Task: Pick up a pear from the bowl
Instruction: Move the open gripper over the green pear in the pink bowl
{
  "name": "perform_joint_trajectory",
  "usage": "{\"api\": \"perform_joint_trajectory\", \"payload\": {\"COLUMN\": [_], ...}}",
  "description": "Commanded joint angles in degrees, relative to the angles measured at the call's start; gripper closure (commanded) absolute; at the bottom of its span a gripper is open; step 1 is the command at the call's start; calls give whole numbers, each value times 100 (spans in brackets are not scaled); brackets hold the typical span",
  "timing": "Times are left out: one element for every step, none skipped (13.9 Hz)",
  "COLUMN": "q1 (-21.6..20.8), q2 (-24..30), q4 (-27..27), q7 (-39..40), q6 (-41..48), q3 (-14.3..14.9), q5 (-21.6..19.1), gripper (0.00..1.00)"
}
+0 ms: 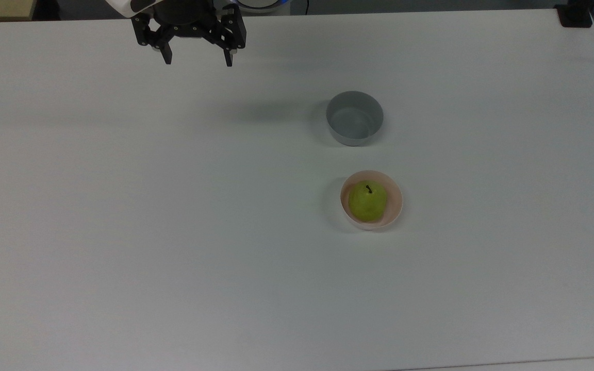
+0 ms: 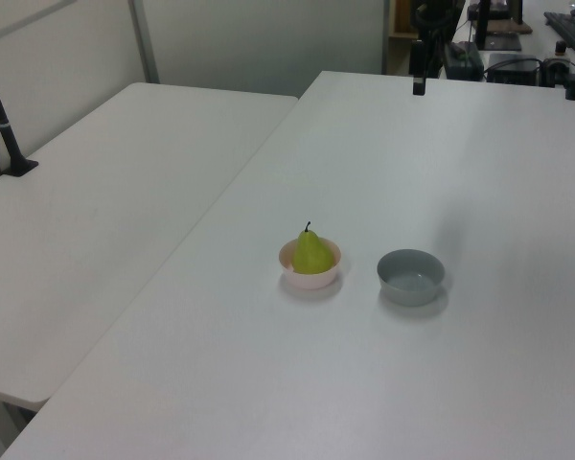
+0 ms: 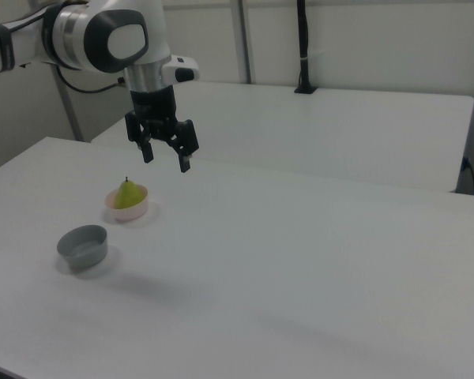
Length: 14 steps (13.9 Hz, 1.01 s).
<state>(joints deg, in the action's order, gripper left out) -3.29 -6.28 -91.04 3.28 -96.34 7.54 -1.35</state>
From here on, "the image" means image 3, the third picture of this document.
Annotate green pear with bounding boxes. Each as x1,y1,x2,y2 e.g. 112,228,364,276
114,175,141,211

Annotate slanted grey wall post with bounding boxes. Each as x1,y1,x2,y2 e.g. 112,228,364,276
53,65,85,143

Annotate black camera stand pole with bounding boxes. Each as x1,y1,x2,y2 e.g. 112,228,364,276
294,0,321,95

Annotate grey plastic bowl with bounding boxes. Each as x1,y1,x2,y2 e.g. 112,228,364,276
56,224,110,272

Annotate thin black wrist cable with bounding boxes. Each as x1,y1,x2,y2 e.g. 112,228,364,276
54,65,127,95

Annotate pink plastic bowl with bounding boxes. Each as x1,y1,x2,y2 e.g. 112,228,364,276
103,185,149,223

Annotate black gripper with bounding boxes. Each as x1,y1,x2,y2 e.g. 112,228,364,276
124,86,201,174

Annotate white side table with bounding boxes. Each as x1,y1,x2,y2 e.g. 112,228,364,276
90,81,474,194

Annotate black wall power cable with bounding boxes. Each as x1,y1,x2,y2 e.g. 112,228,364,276
461,156,474,196

